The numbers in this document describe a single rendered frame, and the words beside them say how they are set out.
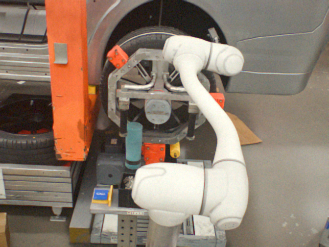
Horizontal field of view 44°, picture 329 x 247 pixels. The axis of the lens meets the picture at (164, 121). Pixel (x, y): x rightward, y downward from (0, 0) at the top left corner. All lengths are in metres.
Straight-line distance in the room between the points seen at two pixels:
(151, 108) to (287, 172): 1.59
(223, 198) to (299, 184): 2.17
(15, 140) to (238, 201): 1.70
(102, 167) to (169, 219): 1.37
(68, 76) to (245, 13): 1.10
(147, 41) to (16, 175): 1.10
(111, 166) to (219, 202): 1.43
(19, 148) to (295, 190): 1.94
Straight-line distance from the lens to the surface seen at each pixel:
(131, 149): 2.21
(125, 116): 2.00
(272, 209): 2.93
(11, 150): 2.59
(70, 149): 2.25
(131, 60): 2.12
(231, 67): 1.44
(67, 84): 2.07
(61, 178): 2.48
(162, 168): 1.12
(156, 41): 2.17
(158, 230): 1.25
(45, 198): 2.60
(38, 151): 2.57
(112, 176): 2.51
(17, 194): 2.63
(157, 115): 2.08
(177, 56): 1.44
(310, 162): 3.55
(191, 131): 2.04
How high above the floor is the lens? 1.81
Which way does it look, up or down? 29 degrees down
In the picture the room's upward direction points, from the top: 4 degrees clockwise
